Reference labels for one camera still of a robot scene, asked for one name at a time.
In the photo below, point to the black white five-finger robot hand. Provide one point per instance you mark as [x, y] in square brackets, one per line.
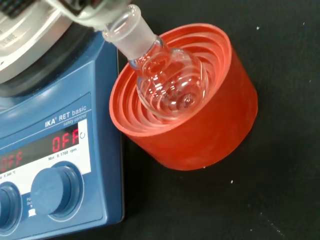
[90, 18]

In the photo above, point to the orange ribbed flask holder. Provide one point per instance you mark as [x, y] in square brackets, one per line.
[200, 145]

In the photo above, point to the blue-base heater with steel plate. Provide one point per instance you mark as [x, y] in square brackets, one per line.
[75, 87]

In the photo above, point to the black bench cloth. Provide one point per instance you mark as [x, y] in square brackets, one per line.
[275, 175]

